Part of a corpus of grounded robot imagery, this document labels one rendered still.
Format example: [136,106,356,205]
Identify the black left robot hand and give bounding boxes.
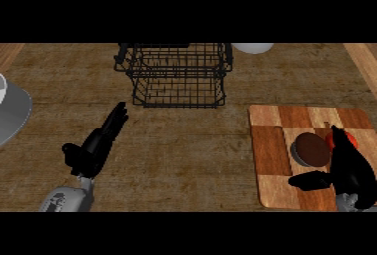
[60,101,130,180]

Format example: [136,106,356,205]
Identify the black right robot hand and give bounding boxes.
[287,124,377,210]

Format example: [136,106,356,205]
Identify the chocolate cupcake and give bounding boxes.
[290,131,332,168]

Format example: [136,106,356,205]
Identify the checkered wooden cutting board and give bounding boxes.
[247,104,377,212]

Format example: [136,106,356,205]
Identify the red apple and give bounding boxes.
[324,122,356,151]

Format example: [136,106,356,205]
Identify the grey round plate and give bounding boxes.
[0,79,34,147]

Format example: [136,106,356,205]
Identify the white cup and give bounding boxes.
[0,73,9,103]

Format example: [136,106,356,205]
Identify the white round bowl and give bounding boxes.
[229,43,275,55]

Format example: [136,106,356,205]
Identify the black tiered wire basket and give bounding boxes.
[112,43,235,110]

